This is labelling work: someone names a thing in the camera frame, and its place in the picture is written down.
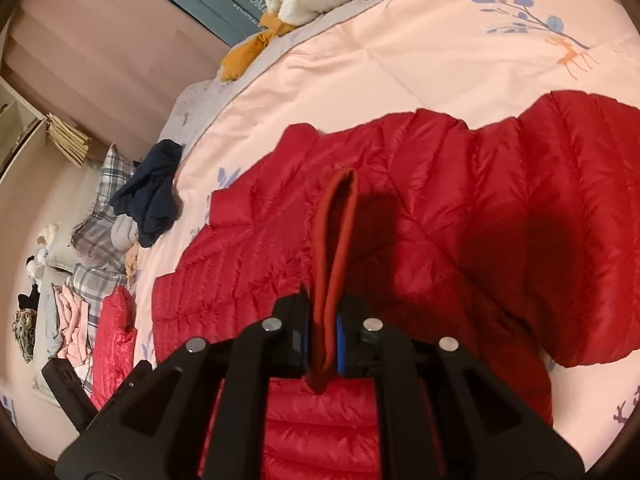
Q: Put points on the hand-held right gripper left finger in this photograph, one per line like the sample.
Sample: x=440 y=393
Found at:
x=301 y=346

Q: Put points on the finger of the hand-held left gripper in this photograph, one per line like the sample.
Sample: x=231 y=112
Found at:
x=65 y=390

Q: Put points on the pleated curtain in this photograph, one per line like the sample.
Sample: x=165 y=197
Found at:
x=100 y=45

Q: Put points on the plaid pillow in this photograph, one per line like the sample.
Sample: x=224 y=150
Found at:
x=112 y=170

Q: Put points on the orange printed garment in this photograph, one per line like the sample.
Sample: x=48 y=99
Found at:
x=131 y=260

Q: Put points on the red down jacket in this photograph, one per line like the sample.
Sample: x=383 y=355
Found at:
x=450 y=210

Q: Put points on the white shelf unit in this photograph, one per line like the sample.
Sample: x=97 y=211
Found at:
x=20 y=125

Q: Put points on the grey plaid clothing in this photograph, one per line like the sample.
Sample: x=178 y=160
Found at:
x=92 y=280

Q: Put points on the coral down jacket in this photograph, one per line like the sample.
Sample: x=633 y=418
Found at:
x=115 y=340

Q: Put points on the green patterned cloth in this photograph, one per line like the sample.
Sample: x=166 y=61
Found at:
x=24 y=335

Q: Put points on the pink clothes pile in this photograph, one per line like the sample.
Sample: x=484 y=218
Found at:
x=72 y=310

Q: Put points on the grey garment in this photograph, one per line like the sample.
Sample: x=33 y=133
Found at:
x=122 y=232

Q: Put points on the deer print duvet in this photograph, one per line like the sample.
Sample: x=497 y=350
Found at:
x=400 y=50

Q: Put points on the navy garment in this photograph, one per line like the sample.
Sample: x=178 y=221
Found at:
x=150 y=190

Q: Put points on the light blue cloth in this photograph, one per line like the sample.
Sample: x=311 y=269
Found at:
x=50 y=320

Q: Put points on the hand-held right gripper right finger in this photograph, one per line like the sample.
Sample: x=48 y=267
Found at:
x=341 y=346

